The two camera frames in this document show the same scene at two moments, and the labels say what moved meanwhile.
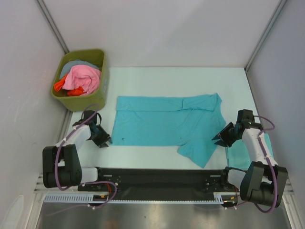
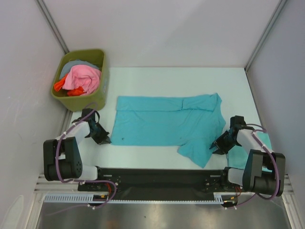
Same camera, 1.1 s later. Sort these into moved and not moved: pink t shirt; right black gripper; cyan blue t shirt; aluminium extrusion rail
Moved: right black gripper
Not moved: aluminium extrusion rail; cyan blue t shirt; pink t shirt
